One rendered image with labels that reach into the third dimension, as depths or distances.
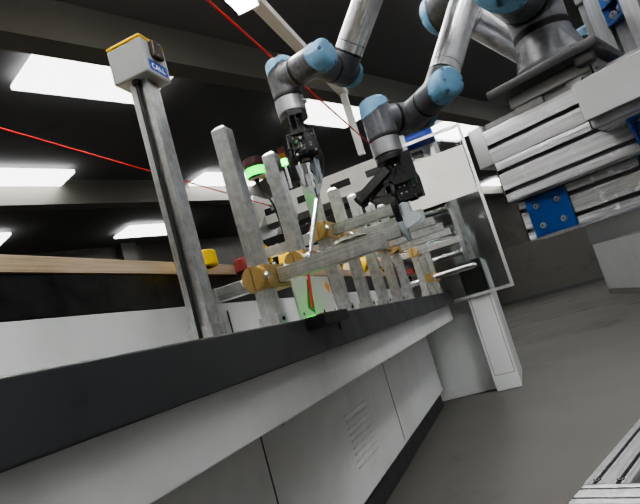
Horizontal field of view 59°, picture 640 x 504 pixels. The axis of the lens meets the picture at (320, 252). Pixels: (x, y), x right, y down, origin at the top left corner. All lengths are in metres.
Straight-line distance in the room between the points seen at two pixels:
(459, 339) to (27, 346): 3.36
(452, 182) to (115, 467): 3.40
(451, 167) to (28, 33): 2.90
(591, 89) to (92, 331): 0.94
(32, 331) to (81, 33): 3.73
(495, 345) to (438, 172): 1.19
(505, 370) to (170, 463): 3.25
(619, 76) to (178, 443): 0.89
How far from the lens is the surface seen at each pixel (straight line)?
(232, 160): 1.22
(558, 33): 1.30
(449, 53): 1.44
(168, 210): 0.96
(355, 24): 1.54
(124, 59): 1.06
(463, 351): 4.03
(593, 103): 1.10
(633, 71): 1.09
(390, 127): 1.41
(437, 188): 3.91
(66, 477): 0.68
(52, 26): 4.49
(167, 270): 1.26
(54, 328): 0.99
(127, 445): 0.75
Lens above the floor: 0.65
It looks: 8 degrees up
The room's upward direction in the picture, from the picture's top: 16 degrees counter-clockwise
